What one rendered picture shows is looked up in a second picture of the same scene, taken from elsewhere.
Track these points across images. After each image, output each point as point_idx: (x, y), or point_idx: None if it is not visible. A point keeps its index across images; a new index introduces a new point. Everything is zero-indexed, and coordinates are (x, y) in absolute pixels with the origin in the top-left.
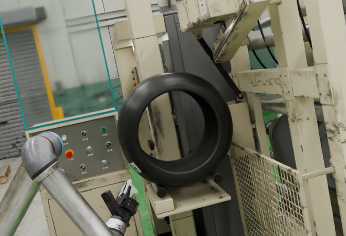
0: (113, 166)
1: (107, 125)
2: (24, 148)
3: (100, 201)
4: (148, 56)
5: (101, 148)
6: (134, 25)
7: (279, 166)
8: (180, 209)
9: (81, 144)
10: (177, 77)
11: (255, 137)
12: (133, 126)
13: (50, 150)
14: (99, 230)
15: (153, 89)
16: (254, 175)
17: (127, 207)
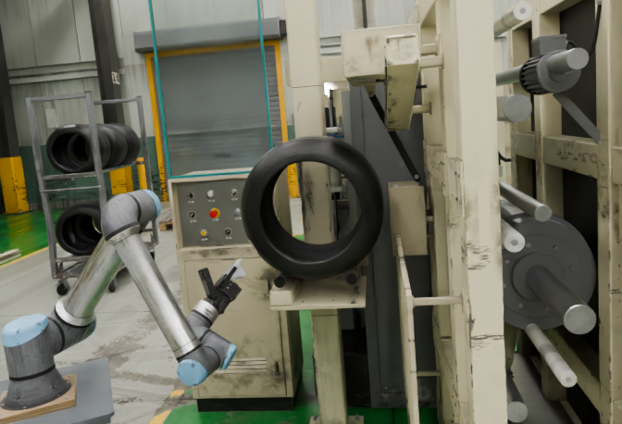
0: None
1: None
2: (105, 205)
3: None
4: (306, 111)
5: None
6: (293, 70)
7: (403, 281)
8: (299, 305)
9: (230, 204)
10: (317, 144)
11: (432, 233)
12: (254, 197)
13: (130, 212)
14: (167, 312)
15: (283, 155)
16: (432, 281)
17: (224, 291)
